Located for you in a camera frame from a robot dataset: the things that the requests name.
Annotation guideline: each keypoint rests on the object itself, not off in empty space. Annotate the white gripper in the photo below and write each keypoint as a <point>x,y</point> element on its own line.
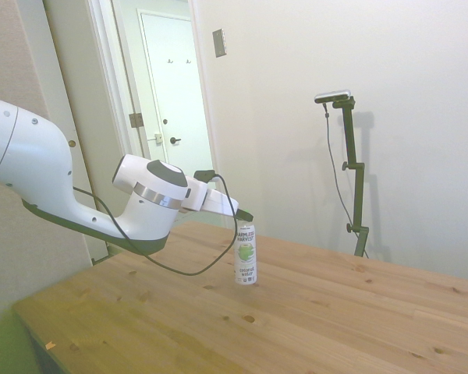
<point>214,200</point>

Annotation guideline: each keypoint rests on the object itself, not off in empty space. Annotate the white coconut water bottle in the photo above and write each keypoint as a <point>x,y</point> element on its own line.
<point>246,253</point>

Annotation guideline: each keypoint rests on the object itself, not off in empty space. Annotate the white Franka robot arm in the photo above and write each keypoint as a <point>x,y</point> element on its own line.
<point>43,163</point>

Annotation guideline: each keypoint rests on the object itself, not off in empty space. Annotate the brass door latch plate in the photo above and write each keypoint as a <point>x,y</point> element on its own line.
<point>158,138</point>

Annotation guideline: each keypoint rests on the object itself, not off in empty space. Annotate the bronze door hinge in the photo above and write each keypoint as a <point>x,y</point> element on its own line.
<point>135,120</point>

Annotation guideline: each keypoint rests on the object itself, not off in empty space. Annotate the closed white door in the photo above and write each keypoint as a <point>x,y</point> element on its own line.
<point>171,89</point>

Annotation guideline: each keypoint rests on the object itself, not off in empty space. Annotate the open white door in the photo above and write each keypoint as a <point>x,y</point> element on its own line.
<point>89,97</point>

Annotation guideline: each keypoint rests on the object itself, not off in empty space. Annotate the small orange scrap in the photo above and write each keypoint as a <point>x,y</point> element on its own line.
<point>50,345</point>

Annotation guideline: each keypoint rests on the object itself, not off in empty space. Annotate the green soft object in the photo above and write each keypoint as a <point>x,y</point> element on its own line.
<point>4,343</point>

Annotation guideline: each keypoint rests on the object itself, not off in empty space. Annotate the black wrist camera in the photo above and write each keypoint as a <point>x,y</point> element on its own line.
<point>204,175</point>

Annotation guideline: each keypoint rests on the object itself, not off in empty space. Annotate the dark green camera stand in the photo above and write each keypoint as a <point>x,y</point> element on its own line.
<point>355,175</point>

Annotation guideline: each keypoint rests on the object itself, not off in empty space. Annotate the grey camera on stand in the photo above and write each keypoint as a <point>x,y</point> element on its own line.
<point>332,96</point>

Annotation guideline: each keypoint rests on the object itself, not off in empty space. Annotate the grey wall switch plate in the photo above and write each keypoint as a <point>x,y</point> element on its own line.
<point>219,43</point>

